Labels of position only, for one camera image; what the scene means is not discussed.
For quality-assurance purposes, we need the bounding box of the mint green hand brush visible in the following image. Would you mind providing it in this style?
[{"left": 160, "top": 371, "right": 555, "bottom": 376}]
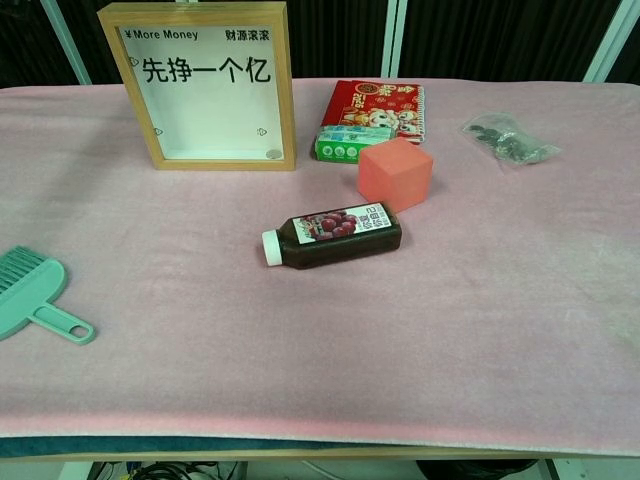
[{"left": 0, "top": 244, "right": 97, "bottom": 346}]

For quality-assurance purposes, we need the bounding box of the dark juice bottle white cap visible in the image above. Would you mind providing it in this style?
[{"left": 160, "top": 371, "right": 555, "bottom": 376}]
[{"left": 260, "top": 200, "right": 404, "bottom": 271}]

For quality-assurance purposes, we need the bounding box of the green tissue pack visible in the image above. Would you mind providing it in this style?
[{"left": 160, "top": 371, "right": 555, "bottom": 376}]
[{"left": 313, "top": 124, "right": 394, "bottom": 165}]

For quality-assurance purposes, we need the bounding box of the orange foam cube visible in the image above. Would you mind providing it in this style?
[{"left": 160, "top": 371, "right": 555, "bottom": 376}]
[{"left": 356, "top": 137, "right": 435, "bottom": 214}]

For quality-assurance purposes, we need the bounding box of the pink tablecloth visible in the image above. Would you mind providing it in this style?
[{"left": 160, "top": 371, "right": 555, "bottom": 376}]
[{"left": 0, "top": 77, "right": 640, "bottom": 457}]

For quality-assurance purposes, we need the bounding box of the red printed packet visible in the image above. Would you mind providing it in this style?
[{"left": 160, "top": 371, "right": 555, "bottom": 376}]
[{"left": 321, "top": 79, "right": 427, "bottom": 146}]

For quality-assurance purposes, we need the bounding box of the clear bag of coins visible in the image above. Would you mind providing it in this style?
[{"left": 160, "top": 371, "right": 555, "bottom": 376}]
[{"left": 460, "top": 112, "right": 561, "bottom": 174}]

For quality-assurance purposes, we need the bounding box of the wooden framed money box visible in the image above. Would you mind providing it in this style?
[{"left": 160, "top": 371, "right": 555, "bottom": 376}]
[{"left": 97, "top": 1, "right": 299, "bottom": 173}]

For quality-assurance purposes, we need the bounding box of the white partition frame post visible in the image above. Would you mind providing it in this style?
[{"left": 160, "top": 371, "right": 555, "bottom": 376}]
[
  {"left": 582, "top": 0, "right": 640, "bottom": 84},
  {"left": 38, "top": 0, "right": 93, "bottom": 86},
  {"left": 379, "top": 0, "right": 407, "bottom": 80}
]

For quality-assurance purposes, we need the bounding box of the black floor cables bundle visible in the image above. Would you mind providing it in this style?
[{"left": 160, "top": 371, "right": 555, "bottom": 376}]
[{"left": 89, "top": 460, "right": 246, "bottom": 480}]

